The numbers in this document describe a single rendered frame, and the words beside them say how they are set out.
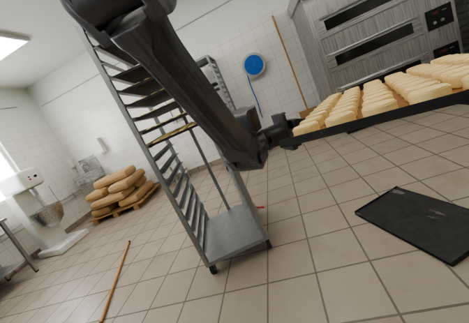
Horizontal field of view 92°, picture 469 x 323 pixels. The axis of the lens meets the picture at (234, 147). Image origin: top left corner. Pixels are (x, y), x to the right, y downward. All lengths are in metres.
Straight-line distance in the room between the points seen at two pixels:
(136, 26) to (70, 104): 5.57
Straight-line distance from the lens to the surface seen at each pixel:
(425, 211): 1.85
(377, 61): 3.48
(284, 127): 0.59
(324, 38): 3.29
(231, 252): 1.73
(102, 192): 4.77
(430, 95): 0.42
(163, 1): 0.30
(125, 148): 5.32
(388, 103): 0.42
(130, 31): 0.31
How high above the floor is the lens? 1.12
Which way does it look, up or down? 12 degrees down
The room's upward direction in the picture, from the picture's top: 24 degrees counter-clockwise
